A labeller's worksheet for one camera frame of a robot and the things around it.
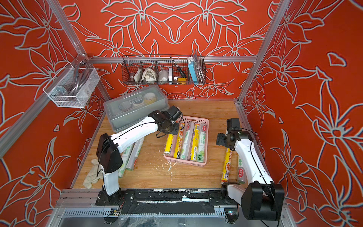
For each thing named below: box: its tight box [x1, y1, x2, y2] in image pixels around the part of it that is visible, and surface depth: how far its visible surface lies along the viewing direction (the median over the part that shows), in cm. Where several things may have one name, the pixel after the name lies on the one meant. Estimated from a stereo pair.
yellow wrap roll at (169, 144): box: [164, 133, 175, 155], surface depth 79 cm
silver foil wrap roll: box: [180, 122, 195, 161], surface depth 91 cm
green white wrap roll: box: [197, 123, 207, 164], surface depth 91 cm
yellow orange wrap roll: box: [220, 147, 233, 185], surface depth 82 cm
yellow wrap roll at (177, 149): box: [173, 122, 185, 159], surface depth 90 cm
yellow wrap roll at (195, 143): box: [190, 123, 200, 162], surface depth 92 cm
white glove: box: [82, 158, 104, 189], surface depth 81 cm
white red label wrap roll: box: [237, 157, 246, 184], surface depth 79 cm
